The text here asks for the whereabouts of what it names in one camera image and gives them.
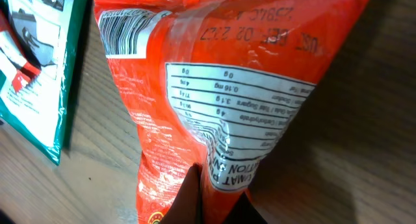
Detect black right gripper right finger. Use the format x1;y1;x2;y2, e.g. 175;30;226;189
223;193;267;224

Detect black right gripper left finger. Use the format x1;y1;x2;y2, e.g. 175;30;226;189
160;164;202;224

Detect red snack bag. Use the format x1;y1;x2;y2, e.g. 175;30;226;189
94;0;369;223

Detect green gloves package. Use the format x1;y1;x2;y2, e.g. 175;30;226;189
1;0;88;165

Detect red Nescafe coffee sachet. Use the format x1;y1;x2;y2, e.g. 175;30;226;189
1;12;41;92

